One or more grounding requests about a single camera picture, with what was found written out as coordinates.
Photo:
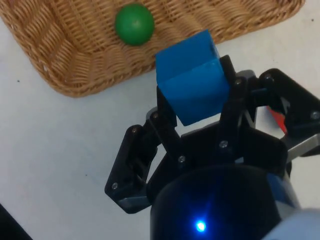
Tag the green ball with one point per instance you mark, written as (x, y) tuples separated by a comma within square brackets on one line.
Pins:
[(134, 23)]

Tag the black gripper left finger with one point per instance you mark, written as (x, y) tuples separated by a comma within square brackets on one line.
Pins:
[(132, 160)]

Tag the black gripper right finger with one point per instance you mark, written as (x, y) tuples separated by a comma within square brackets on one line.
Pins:
[(287, 92)]

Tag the blue cube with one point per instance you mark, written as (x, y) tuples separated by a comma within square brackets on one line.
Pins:
[(192, 82)]

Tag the wicker basket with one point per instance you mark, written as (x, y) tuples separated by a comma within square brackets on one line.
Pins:
[(75, 57)]

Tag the red cube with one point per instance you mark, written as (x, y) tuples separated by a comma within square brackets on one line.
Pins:
[(278, 118)]

